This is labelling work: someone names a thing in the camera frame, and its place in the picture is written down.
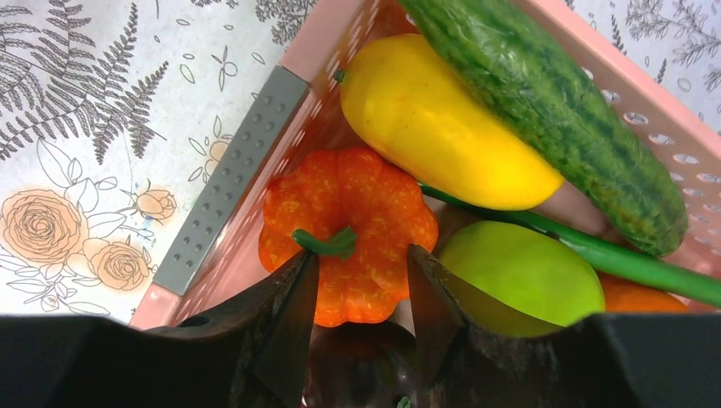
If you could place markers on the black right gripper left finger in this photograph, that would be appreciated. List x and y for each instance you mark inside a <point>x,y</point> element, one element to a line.
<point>248,351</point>

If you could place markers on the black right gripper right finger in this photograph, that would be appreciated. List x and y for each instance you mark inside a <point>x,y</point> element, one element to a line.
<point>605,360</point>

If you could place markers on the yellow toy mango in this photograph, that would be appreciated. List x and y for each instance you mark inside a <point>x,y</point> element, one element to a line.
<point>405,102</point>

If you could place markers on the green toy cucumber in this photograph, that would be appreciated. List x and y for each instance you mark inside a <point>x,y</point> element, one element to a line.
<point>522,74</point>

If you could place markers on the green toy apple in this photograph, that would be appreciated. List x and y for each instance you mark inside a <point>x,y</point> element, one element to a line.
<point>531,283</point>

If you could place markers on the dark purple toy plum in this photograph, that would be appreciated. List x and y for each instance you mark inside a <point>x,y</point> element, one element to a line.
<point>363,365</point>

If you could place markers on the pink plastic basket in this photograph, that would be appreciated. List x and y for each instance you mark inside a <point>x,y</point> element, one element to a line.
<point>215,254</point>

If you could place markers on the green toy chili pepper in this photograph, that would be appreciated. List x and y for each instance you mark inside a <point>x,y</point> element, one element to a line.
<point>610,258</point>

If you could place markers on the orange toy pumpkin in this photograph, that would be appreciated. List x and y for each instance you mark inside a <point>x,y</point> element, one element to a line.
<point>359,214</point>

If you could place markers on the orange toy tangerine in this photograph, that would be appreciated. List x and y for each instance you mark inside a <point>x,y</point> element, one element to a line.
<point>625,296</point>

